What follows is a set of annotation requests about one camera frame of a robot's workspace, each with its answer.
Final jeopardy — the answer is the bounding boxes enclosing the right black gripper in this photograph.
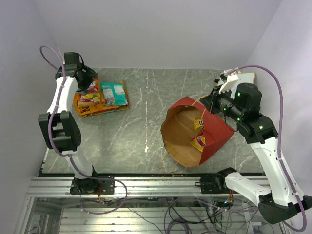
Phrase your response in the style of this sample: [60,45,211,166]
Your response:
[200,84,244,122]

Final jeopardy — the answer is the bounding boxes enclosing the Fox's fruits candy bag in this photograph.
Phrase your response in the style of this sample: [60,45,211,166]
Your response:
[78,78,101,107]
[190,131,206,152]

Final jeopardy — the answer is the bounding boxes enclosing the teal snack packet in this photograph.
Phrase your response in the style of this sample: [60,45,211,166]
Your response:
[100,81,128,106]

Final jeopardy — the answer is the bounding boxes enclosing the orange Kettle chip bag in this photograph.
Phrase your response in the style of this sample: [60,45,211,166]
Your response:
[73,92,130,117]

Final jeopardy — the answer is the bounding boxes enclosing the red brown paper bag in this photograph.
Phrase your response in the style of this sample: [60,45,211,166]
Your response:
[160,96,234,168]

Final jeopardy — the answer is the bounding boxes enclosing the Doritos chip bag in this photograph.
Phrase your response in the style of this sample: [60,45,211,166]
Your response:
[73,78,130,117]

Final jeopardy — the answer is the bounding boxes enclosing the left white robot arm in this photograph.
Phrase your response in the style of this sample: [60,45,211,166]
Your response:
[38,52,99,195]

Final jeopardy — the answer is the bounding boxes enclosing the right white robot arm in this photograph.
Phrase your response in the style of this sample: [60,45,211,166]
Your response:
[200,83,312,224]

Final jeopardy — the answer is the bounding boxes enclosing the yellow M&M's packet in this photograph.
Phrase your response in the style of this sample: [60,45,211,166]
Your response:
[193,118,204,129]

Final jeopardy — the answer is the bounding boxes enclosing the white notepad board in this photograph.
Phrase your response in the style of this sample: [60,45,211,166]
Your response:
[216,70,256,99]

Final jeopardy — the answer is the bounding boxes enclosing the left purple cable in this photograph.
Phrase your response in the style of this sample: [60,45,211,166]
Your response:
[39,45,129,195]

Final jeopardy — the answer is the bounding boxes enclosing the purple cable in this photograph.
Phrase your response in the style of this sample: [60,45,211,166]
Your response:
[39,45,129,195]
[226,64,307,232]

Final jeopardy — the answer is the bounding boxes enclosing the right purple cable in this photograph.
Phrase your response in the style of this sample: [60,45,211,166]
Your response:
[226,64,307,232]

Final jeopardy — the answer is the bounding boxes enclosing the aluminium rail frame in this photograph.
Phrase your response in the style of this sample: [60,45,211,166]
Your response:
[27,174,288,234]

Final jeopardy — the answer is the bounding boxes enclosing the loose wires under table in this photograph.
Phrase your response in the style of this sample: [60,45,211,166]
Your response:
[80,190,269,234]

